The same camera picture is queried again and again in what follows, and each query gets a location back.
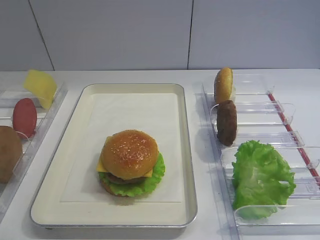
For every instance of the bottom bun on tray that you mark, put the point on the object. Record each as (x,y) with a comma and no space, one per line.
(107,187)

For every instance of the brown meat patty in rack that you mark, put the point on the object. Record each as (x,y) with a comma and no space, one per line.
(226,122)

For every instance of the brown bun in left rack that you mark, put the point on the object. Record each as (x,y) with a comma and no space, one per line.
(10,152)

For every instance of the red tomato slice in rack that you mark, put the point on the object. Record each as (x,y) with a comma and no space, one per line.
(24,118)

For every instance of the yellow cheese slice in rack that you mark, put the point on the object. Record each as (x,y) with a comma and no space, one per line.
(42,85)

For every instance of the clear acrylic rack left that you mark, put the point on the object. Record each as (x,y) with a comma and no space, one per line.
(8,98)

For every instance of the green lettuce on burger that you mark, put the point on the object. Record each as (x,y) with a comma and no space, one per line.
(142,188)

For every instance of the bun slice in rack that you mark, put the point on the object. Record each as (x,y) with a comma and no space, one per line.
(223,85)

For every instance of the white tray liner paper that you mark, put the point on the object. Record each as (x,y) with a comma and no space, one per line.
(156,114)

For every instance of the yellow cheese slice on burger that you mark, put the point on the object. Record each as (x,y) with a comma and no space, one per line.
(100,167)

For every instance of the clear acrylic rack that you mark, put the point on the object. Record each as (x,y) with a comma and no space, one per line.
(8,98)
(258,119)

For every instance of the white metal tray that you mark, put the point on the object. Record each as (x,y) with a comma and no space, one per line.
(127,154)

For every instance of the clear acrylic rack right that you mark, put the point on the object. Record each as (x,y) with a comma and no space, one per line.
(258,119)

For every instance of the green lettuce leaf in rack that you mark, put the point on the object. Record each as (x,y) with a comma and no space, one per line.
(262,180)

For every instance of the sesame top bun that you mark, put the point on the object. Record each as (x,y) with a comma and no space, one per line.
(129,155)

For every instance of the brown meat patty on burger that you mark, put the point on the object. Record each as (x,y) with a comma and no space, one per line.
(120,181)

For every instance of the red strip on rack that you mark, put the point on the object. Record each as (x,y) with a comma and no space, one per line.
(289,129)

